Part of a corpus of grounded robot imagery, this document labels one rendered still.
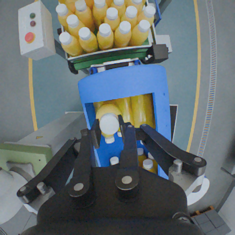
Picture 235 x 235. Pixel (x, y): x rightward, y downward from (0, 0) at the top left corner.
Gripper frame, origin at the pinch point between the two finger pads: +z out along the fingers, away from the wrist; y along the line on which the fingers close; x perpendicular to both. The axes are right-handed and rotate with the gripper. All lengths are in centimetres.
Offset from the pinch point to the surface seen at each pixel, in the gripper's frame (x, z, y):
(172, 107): -28, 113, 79
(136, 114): -2.3, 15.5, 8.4
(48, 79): 39, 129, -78
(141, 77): 8.1, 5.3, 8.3
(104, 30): 27.2, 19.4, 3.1
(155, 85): 6.0, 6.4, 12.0
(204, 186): -65, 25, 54
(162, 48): 21.5, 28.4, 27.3
